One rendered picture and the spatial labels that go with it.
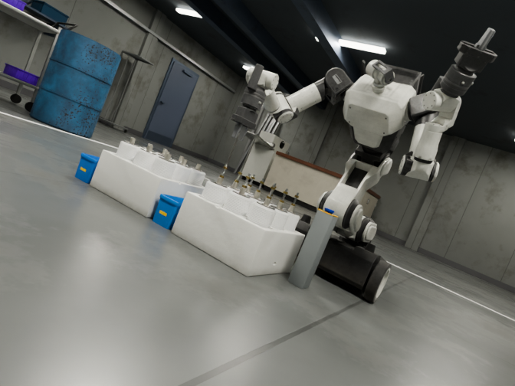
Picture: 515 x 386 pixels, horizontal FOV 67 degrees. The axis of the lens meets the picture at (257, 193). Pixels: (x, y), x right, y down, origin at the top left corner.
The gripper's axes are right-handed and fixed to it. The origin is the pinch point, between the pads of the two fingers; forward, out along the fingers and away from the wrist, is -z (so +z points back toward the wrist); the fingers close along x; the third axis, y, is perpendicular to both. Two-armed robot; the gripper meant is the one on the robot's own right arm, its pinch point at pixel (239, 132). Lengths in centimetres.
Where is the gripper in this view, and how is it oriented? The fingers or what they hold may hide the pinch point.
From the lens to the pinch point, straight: 160.1
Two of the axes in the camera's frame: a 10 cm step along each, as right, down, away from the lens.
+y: 6.8, 3.2, -6.6
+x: -6.3, -2.1, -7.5
